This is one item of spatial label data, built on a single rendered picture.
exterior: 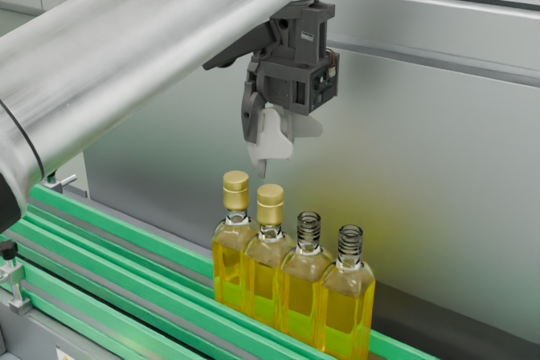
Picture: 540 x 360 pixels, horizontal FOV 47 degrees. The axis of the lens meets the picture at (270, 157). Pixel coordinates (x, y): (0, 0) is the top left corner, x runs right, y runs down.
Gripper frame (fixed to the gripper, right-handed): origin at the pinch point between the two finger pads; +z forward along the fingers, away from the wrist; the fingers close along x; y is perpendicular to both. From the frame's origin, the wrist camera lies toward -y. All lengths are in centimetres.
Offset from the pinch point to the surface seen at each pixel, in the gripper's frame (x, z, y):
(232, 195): -1.2, 6.7, -5.1
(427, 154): 12.1, 0.3, 15.9
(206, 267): 3.6, 25.6, -14.4
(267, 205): -1.6, 5.9, 0.7
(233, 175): 0.4, 4.6, -6.1
